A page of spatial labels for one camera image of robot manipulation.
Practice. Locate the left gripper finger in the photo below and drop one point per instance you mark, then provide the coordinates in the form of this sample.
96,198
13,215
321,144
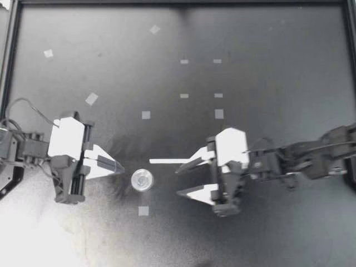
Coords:
96,169
96,151

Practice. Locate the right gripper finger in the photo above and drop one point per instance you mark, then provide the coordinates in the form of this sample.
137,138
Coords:
198,158
204,194

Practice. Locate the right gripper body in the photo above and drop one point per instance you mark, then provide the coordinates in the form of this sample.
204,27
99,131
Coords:
229,189

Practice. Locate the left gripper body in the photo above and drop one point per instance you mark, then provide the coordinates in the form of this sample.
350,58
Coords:
68,180

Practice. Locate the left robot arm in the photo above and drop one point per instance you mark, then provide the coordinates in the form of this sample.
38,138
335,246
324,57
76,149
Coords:
27,146

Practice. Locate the clear plastic cup with lid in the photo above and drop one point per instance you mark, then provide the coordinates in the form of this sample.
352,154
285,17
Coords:
142,180

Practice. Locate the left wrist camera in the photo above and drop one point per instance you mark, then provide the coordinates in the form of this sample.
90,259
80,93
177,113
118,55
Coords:
66,136

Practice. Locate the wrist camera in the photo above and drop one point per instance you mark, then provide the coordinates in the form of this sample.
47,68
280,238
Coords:
232,147
66,136

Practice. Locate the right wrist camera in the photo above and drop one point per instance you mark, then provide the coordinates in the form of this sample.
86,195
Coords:
232,147

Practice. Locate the black frame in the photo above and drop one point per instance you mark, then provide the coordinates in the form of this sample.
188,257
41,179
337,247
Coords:
180,2

